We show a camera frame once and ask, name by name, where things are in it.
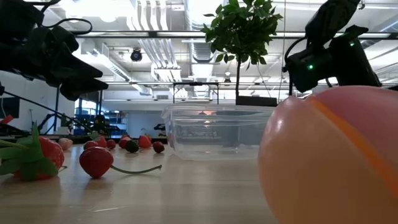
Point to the black ceiling spotlight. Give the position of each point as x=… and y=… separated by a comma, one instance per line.
x=136, y=56

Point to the blue storage shelf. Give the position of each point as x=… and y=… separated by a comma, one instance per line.
x=118, y=124

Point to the orange pink toy peach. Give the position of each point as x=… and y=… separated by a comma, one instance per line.
x=311, y=161

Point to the pale pink strawberry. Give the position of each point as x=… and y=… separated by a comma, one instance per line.
x=126, y=137
x=66, y=144

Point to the red cherry with long stem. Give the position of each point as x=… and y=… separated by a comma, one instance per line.
x=94, y=161

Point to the clear plastic tupperware container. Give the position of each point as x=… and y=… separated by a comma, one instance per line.
x=217, y=149

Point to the green plant in black pot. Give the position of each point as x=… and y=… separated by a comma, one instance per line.
x=242, y=28

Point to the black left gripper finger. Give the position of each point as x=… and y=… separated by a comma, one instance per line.
x=71, y=70
x=81, y=88

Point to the dark wall monitor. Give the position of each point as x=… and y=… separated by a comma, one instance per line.
x=9, y=107

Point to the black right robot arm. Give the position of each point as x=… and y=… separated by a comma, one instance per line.
x=354, y=62

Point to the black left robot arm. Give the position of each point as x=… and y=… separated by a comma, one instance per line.
x=15, y=15

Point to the long grey ceiling beam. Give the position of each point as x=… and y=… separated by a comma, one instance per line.
x=174, y=35

